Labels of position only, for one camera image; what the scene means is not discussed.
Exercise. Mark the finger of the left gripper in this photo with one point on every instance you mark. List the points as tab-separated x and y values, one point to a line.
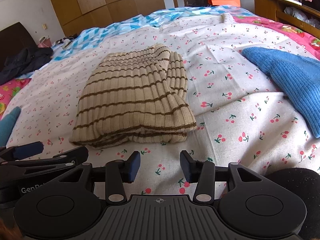
15	153
70	158

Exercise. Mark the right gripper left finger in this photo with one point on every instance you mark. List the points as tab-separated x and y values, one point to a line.
117	173

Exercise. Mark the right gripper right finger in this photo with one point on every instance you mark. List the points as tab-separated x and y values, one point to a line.
201	173

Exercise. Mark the beige brown striped sweater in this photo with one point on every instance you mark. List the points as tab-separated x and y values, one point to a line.
137	96

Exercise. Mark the pink strawberry print pillow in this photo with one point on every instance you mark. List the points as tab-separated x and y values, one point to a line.
9	90

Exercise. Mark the white cherry print bedsheet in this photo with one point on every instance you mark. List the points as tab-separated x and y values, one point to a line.
241	115

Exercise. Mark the dark navy jacket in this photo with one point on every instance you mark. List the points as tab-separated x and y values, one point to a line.
26	61

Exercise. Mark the dark brown headboard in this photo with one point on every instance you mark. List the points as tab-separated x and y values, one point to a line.
13	39

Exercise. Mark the blue white checkered quilt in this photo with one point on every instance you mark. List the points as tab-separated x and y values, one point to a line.
92	37

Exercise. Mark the brown wooden wardrobe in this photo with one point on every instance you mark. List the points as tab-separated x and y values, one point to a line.
77	15

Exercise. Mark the pink strawberry print blanket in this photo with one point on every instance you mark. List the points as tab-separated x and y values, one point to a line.
306	40

